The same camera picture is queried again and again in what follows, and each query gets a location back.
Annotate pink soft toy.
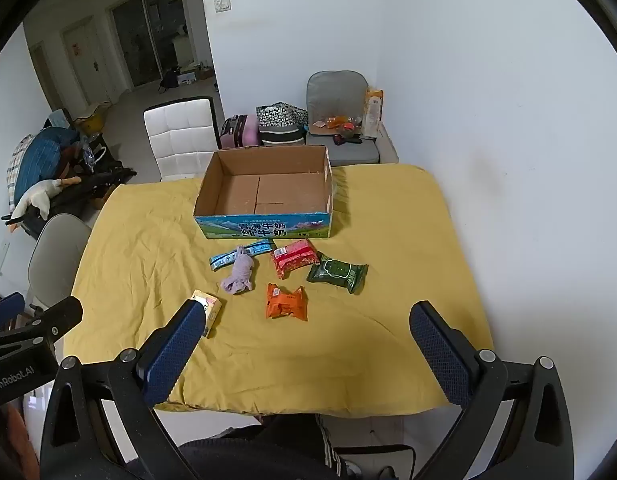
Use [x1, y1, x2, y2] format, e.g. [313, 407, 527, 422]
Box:
[219, 244, 255, 295]

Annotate pink suitcase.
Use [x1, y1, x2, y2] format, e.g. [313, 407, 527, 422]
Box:
[219, 114, 263, 150]

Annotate sliding glass door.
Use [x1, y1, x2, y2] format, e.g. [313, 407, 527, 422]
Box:
[107, 0, 186, 88]

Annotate blue snack packet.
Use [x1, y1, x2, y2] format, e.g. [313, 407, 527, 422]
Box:
[209, 240, 273, 272]

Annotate yellow helmet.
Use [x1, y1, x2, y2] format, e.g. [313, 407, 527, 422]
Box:
[72, 102, 112, 133]

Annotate beige wooden door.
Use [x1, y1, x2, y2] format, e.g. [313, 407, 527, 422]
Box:
[61, 15, 112, 106]

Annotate printed cardboard box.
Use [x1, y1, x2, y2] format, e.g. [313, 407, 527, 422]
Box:
[193, 145, 335, 239]

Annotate red snack packet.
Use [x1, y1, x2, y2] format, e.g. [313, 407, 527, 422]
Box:
[270, 240, 320, 281]

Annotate white goose plush toy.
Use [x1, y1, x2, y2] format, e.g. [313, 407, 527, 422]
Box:
[7, 176, 83, 233]

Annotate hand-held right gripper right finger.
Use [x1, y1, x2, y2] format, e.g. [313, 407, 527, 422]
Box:
[409, 300, 575, 480]

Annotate white padded chair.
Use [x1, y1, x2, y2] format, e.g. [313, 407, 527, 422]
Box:
[143, 96, 222, 182]

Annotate beige chair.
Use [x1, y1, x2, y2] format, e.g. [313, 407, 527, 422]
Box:
[27, 213, 93, 311]

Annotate black luggage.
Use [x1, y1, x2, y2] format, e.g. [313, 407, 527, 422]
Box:
[3, 160, 138, 241]

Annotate green snack packet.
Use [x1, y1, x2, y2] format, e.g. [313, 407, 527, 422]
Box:
[306, 255, 369, 295]

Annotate orange snack packet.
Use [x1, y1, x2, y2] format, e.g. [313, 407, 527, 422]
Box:
[265, 282, 308, 322]

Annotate yellow blanket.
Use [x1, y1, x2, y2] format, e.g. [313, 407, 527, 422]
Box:
[62, 164, 494, 418]

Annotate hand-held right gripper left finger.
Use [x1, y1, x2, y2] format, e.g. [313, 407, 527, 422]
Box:
[40, 299, 206, 480]

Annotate patterned tote bag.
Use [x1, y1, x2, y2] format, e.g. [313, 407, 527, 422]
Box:
[256, 103, 309, 147]

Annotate clear plastic bag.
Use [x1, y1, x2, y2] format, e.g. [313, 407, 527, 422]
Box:
[81, 135, 109, 171]

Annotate grey armchair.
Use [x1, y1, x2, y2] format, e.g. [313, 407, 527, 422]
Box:
[305, 70, 381, 166]

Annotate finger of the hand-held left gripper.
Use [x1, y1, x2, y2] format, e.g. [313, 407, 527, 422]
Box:
[0, 291, 26, 333]
[0, 296, 84, 361]

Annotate small brown cardboard box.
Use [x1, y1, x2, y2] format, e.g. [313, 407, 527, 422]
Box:
[88, 185, 120, 211]

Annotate tall orange snack bag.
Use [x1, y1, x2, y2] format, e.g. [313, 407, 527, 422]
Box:
[363, 87, 384, 140]

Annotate blue striped clothing pile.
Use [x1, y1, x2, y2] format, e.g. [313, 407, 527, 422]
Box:
[7, 126, 84, 211]

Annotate black bag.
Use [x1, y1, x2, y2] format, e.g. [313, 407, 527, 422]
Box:
[158, 66, 182, 93]

